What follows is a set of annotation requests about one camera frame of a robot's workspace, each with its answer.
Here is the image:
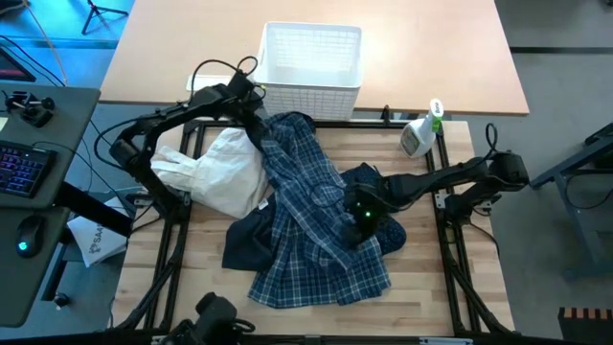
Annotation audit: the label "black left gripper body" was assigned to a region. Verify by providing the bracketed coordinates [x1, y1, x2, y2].
[238, 98, 269, 133]

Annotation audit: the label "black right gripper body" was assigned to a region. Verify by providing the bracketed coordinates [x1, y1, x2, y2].
[343, 179, 392, 231]

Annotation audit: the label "navy dotted garment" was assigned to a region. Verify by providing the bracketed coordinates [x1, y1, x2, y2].
[339, 161, 408, 256]

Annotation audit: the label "blue plaid shirt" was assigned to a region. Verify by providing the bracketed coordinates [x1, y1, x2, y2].
[247, 110, 393, 310]

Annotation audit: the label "white plastic laundry basket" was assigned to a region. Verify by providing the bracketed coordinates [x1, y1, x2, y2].
[252, 20, 364, 122]

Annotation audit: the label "cream white garment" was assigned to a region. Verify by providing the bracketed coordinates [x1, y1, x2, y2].
[149, 126, 271, 220]

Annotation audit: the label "white spray bottle green trigger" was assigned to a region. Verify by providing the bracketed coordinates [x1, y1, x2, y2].
[398, 98, 445, 160]

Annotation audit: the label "tan wooden desk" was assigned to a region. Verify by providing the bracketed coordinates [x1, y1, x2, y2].
[99, 0, 531, 117]

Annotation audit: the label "black desk support bar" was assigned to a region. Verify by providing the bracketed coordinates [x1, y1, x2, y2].
[53, 180, 136, 240]

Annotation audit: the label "black tripod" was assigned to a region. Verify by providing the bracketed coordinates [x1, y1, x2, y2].
[79, 0, 130, 36]

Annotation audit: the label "dark grey metal stand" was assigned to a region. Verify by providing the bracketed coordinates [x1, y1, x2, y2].
[528, 122, 613, 282]

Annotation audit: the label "black desk clamp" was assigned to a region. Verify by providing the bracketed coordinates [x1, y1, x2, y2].
[3, 89, 57, 129]

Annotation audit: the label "black box orange stripes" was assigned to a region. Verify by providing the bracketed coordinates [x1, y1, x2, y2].
[556, 306, 613, 345]

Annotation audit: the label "backlit black keyboard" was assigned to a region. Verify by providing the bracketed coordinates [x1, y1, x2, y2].
[0, 140, 58, 199]

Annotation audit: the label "dark tablet red edge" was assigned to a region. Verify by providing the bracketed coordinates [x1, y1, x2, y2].
[0, 46, 38, 83]

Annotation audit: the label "black computer mouse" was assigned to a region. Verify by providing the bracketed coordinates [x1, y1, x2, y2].
[14, 214, 48, 260]

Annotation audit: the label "dark grey desk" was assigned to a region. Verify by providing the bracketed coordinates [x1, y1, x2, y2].
[0, 80, 102, 330]

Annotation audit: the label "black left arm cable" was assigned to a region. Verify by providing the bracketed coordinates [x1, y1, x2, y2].
[190, 56, 261, 100]

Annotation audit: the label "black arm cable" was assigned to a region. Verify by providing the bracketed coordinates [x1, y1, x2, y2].
[485, 123, 500, 157]
[190, 56, 261, 100]

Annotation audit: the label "black metal table frame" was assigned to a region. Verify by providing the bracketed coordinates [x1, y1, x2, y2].
[112, 117, 517, 339]

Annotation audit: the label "silver metal bracket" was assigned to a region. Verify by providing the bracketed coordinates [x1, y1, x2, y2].
[418, 336, 474, 345]

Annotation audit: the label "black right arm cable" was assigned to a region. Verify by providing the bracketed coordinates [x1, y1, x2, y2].
[485, 123, 500, 157]

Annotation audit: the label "black device with cable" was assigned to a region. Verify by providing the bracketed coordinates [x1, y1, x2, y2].
[157, 290, 258, 345]

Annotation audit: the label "cream floor cable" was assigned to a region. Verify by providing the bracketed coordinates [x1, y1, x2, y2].
[21, 0, 69, 86]

